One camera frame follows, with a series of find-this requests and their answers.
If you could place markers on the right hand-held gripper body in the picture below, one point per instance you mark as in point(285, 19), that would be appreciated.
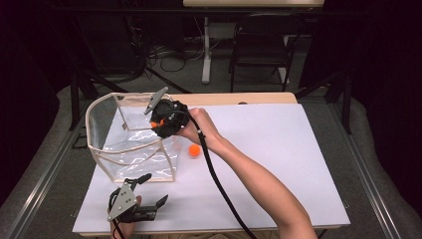
point(170, 119)

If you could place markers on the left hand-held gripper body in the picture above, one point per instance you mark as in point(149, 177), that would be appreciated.
point(123, 201)

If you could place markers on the orange ball with black mark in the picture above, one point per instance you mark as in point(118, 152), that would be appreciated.
point(154, 125)

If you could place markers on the plain orange ball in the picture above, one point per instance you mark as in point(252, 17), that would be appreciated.
point(194, 150)

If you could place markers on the clear plastic bag beige trim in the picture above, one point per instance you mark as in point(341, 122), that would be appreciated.
point(109, 114)

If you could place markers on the person's right hand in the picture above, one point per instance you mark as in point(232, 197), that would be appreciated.
point(191, 132)

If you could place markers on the person's left hand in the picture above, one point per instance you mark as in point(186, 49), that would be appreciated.
point(126, 228)

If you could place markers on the person's tan pants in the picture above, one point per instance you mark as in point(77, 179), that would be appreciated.
point(199, 236)

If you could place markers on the wooden table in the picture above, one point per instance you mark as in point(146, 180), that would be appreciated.
point(232, 98)

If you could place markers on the white desk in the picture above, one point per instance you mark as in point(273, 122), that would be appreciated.
point(206, 59)

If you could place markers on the black metal stand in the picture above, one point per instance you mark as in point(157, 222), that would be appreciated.
point(346, 106)
point(74, 99)

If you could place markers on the white board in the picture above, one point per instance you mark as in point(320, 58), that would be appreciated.
point(282, 139)

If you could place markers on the black folding chair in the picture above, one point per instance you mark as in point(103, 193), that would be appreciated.
point(258, 46)

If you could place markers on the metal floor rail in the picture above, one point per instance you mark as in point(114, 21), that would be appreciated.
point(43, 181)
point(371, 186)

